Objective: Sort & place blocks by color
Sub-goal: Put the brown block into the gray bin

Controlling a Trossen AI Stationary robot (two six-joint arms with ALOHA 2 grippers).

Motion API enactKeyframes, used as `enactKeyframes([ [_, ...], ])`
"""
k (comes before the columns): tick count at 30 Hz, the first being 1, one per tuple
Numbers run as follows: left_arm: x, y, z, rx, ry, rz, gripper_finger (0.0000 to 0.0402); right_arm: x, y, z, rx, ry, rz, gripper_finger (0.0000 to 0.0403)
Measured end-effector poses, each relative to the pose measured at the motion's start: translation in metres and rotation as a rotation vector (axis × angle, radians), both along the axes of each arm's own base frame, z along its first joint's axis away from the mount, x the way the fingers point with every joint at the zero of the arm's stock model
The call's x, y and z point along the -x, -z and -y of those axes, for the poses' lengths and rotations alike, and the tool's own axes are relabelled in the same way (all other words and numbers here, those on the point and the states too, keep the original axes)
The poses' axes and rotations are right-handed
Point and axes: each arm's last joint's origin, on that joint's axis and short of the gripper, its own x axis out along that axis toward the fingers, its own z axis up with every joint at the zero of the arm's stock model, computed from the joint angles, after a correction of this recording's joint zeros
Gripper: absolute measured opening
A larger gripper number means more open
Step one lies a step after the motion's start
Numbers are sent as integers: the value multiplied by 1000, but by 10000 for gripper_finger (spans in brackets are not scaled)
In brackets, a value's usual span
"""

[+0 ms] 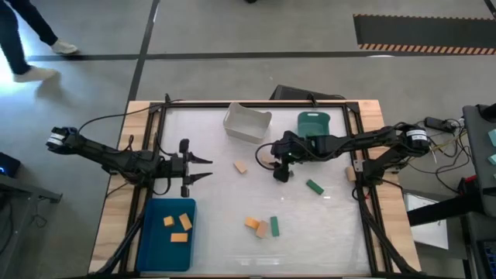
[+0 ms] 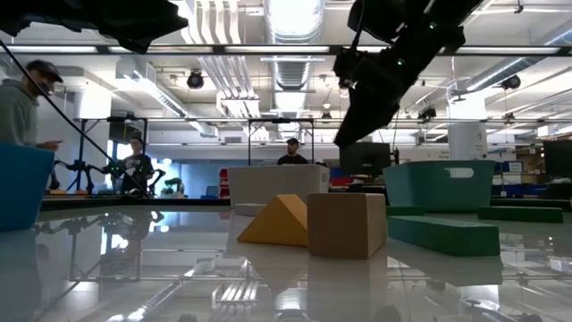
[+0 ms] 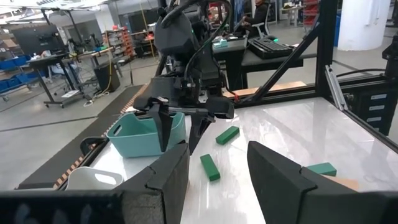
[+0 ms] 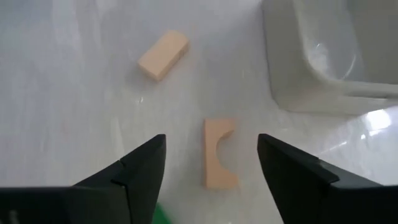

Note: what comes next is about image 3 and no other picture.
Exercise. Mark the black computer tower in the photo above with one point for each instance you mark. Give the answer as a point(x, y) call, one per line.
point(107, 77)

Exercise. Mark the black computer monitor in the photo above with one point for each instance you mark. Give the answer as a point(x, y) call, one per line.
point(37, 39)

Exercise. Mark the small teal box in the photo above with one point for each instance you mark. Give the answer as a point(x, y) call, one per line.
point(217, 45)
point(224, 42)

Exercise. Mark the person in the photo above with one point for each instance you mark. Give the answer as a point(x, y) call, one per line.
point(259, 14)

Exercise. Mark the black box with white labels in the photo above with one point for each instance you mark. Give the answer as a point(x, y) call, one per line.
point(363, 105)

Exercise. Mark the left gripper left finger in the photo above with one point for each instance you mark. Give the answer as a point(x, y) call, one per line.
point(168, 180)

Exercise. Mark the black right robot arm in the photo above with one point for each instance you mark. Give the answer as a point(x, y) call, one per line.
point(174, 37)

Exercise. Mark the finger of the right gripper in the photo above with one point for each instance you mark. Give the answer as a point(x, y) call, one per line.
point(196, 130)
point(163, 127)

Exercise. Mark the teal plastic bin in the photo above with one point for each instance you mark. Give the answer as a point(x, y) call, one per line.
point(133, 140)

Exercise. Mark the black aluminium table frame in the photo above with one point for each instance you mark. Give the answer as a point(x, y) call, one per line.
point(326, 46)

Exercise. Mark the tan wooden block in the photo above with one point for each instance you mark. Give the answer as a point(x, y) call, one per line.
point(342, 182)

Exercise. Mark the black hazard-striped floor mat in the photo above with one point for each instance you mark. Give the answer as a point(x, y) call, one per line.
point(116, 110)

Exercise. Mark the blue storage crate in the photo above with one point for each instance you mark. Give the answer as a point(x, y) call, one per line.
point(12, 63)
point(12, 83)

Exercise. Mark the black standing desk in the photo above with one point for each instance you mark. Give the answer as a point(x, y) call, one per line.
point(49, 60)

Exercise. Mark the white round pillar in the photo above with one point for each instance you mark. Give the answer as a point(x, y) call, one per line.
point(363, 25)

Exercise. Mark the black keyboard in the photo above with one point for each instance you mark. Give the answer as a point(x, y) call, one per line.
point(269, 48)

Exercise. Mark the white plastic bin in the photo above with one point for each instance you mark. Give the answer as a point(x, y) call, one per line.
point(84, 180)

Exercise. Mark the green wooden block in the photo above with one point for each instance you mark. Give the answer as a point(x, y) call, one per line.
point(227, 135)
point(210, 167)
point(323, 169)

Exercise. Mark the white office chair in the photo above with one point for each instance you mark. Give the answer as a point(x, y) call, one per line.
point(264, 29)

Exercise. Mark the shelf with red bins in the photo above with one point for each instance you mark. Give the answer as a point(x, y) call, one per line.
point(124, 43)

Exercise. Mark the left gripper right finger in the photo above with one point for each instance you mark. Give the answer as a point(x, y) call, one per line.
point(280, 186)

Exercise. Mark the red storage shelf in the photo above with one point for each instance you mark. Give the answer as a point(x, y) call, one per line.
point(311, 15)

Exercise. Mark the silver metal bracket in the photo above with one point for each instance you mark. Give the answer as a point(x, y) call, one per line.
point(335, 87)

